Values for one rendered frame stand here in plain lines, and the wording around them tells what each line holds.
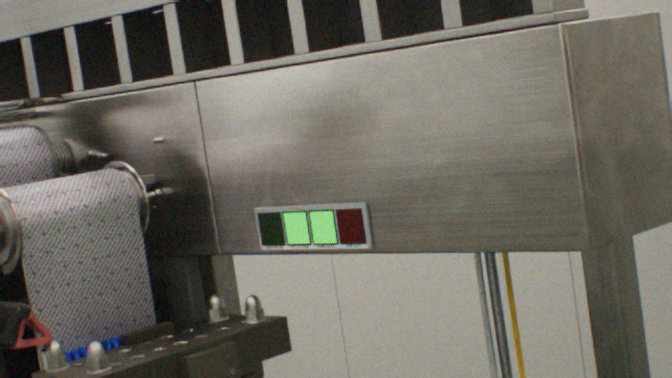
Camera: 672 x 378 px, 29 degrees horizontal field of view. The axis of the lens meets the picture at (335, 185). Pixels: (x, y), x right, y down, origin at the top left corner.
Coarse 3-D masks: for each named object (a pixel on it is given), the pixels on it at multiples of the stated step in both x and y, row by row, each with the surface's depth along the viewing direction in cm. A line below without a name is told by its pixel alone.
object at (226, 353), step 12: (216, 348) 204; (228, 348) 206; (180, 360) 201; (192, 360) 200; (204, 360) 202; (216, 360) 204; (228, 360) 205; (192, 372) 200; (204, 372) 202; (216, 372) 204; (228, 372) 205
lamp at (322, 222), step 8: (312, 216) 203; (320, 216) 202; (328, 216) 201; (312, 224) 204; (320, 224) 202; (328, 224) 201; (312, 232) 204; (320, 232) 203; (328, 232) 201; (320, 240) 203; (328, 240) 202; (336, 240) 200
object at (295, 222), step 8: (288, 216) 207; (296, 216) 206; (304, 216) 205; (288, 224) 207; (296, 224) 206; (304, 224) 205; (288, 232) 208; (296, 232) 206; (304, 232) 205; (288, 240) 208; (296, 240) 207; (304, 240) 205
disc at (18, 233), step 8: (0, 192) 205; (8, 200) 204; (8, 208) 205; (16, 216) 203; (16, 224) 204; (16, 232) 204; (16, 240) 204; (16, 248) 205; (16, 256) 205; (8, 264) 207; (16, 264) 206; (0, 272) 209; (8, 272) 208
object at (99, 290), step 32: (32, 256) 206; (64, 256) 210; (96, 256) 215; (128, 256) 219; (32, 288) 206; (64, 288) 210; (96, 288) 214; (128, 288) 219; (64, 320) 210; (96, 320) 214; (128, 320) 219
